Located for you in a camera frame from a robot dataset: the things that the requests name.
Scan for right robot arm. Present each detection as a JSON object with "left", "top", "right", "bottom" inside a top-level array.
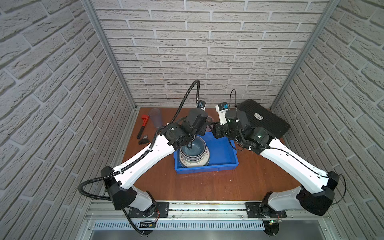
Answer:
[{"left": 212, "top": 102, "right": 340, "bottom": 216}]

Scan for orange sunburst white plate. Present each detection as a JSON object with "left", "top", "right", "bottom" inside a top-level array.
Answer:
[{"left": 179, "top": 150, "right": 211, "bottom": 168}]

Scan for blue plastic bin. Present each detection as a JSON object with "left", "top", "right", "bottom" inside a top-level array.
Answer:
[{"left": 173, "top": 132, "right": 239, "bottom": 174}]

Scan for red pipe wrench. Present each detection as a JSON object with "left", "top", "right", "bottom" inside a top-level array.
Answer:
[{"left": 137, "top": 115, "right": 150, "bottom": 140}]

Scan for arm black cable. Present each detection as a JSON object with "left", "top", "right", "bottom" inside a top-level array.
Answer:
[
  {"left": 77, "top": 79, "right": 201, "bottom": 236},
  {"left": 228, "top": 88, "right": 347, "bottom": 229}
]

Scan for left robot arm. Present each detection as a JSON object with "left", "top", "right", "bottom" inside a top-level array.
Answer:
[{"left": 102, "top": 100, "right": 212, "bottom": 217}]

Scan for lavender bowl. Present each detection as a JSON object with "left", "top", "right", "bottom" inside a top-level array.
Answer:
[{"left": 180, "top": 149, "right": 209, "bottom": 164}]

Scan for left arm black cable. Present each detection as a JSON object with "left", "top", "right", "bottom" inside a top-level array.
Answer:
[{"left": 77, "top": 79, "right": 201, "bottom": 236}]

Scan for pink clear plastic cup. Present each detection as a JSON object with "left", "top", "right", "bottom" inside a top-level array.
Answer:
[{"left": 206, "top": 116, "right": 214, "bottom": 133}]

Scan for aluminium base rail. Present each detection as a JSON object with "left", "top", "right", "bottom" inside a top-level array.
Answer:
[{"left": 82, "top": 201, "right": 331, "bottom": 232}]

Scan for black tool case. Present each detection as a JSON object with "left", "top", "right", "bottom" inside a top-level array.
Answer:
[{"left": 237, "top": 100, "right": 290, "bottom": 139}]

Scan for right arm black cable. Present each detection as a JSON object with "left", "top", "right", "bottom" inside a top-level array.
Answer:
[{"left": 228, "top": 88, "right": 347, "bottom": 229}]

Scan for grey blue bowl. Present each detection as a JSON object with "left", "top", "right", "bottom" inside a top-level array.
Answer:
[{"left": 181, "top": 137, "right": 207, "bottom": 151}]

